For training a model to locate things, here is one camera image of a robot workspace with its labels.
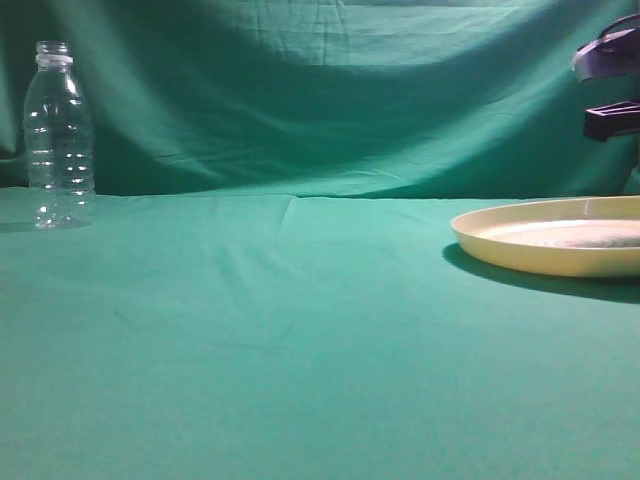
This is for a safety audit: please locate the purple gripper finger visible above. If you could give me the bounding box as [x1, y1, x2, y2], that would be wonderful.
[583, 100, 639, 142]
[571, 14, 639, 81]

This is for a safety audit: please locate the cream plastic plate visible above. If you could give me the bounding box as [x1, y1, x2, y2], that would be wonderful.
[451, 195, 639, 278]

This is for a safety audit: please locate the green cloth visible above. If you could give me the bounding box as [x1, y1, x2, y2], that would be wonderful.
[1, 1, 639, 479]

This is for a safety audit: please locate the clear plastic bottle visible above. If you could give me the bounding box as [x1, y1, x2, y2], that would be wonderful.
[23, 40, 95, 229]

